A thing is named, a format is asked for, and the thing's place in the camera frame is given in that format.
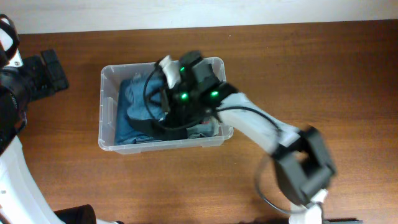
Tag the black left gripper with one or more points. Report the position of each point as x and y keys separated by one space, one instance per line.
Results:
x=53 y=70

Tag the clear plastic storage bin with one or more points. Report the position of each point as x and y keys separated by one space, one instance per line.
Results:
x=111 y=78

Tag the dark green garment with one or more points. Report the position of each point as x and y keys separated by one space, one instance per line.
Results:
x=149 y=128

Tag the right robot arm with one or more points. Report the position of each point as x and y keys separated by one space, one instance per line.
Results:
x=302 y=163

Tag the light blue cloth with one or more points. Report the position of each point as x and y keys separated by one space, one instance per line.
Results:
x=134 y=96

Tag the light grey jeans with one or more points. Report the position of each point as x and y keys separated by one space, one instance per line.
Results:
x=206 y=129

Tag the dark blue jeans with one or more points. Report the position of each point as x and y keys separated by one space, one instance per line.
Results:
x=124 y=133

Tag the black garment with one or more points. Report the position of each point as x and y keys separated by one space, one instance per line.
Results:
x=176 y=125

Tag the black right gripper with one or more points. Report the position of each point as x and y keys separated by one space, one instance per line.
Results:
x=172 y=102

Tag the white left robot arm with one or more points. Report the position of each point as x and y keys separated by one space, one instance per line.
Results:
x=24 y=80

